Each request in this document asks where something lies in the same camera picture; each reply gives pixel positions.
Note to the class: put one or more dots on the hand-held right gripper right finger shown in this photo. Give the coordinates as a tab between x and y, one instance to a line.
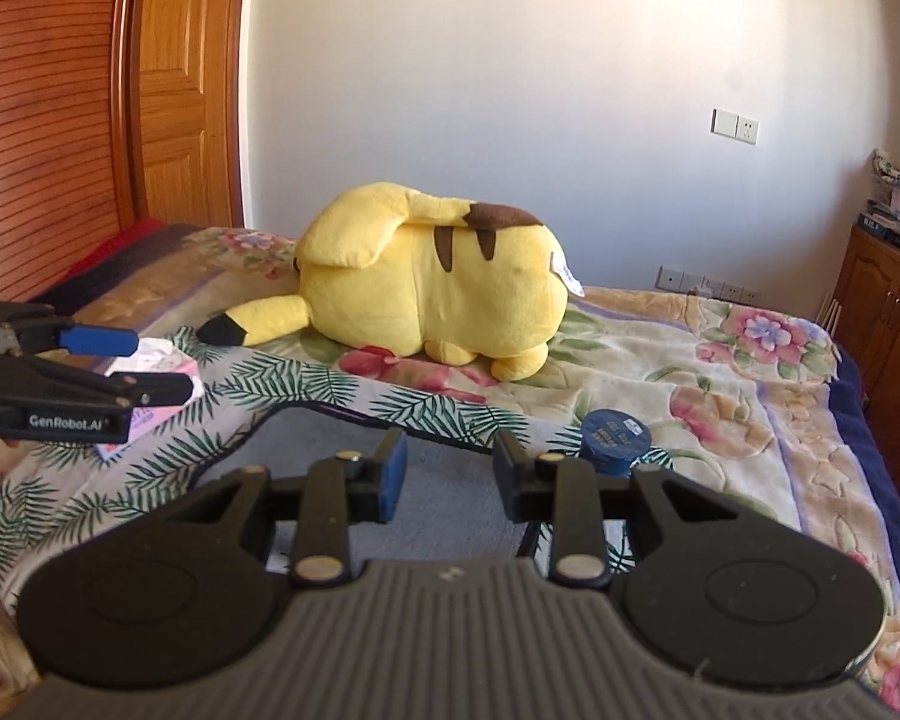
507	480

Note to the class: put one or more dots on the white wall switch panel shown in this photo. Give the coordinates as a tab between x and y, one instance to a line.
735	126

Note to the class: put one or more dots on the yellow plush toy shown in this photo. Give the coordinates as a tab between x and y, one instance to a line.
435	277

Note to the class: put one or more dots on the floral blanket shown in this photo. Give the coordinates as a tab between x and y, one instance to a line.
727	405

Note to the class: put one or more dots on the palm leaf print cloth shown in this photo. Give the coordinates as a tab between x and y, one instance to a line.
195	457

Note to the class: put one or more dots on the row of wall sockets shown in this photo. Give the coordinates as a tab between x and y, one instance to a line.
709	285

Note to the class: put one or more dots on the wooden slatted headboard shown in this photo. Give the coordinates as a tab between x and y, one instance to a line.
41	105

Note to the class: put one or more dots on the pink tissue pack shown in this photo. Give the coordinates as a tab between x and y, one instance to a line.
161	364

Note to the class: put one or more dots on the wooden cabinet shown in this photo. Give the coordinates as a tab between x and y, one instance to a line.
881	345

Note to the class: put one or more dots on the blue round tin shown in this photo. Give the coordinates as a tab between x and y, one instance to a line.
613	439

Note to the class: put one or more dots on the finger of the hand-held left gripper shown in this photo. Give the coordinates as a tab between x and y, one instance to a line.
157	388
101	340

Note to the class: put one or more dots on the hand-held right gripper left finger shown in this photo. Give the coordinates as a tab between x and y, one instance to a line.
391	476

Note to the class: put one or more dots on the stack of books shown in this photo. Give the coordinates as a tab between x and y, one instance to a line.
886	223

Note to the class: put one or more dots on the red knitted cloth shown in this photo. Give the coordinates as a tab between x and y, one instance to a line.
116	247

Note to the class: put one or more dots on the wooden door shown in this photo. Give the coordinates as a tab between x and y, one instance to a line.
187	82

